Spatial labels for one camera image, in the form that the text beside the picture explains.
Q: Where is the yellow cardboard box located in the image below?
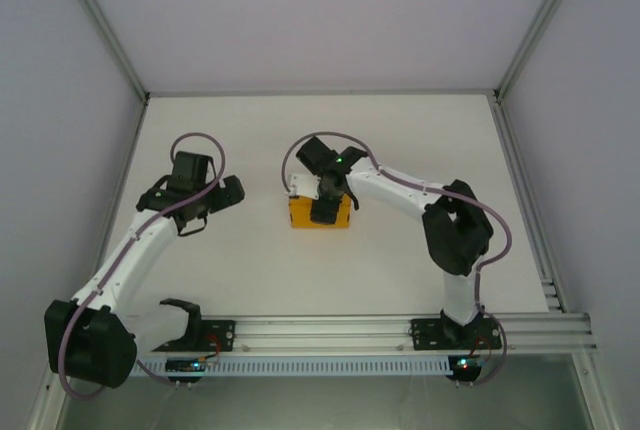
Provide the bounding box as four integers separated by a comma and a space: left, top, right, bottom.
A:
287, 192, 353, 230

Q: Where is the small circuit board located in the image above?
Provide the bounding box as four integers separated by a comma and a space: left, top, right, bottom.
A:
448, 355, 485, 377
163, 358, 207, 375

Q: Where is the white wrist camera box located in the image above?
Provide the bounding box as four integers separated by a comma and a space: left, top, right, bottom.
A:
288, 174, 322, 200

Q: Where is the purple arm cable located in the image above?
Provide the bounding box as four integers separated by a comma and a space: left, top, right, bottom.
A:
58, 131, 226, 399
281, 130, 513, 389

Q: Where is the thin black cable loop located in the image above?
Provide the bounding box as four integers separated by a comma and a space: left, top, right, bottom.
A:
176, 213, 210, 238

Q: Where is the aluminium frame post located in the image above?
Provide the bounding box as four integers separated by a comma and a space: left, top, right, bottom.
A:
573, 349, 619, 430
48, 0, 151, 103
493, 0, 587, 103
25, 368, 69, 430

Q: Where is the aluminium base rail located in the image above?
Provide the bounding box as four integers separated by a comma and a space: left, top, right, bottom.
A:
148, 311, 599, 354

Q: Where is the light blue slotted cable duct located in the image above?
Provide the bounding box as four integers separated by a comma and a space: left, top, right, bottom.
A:
133, 354, 452, 380

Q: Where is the aluminium side rail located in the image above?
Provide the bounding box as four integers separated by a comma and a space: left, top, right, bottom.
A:
491, 93, 570, 315

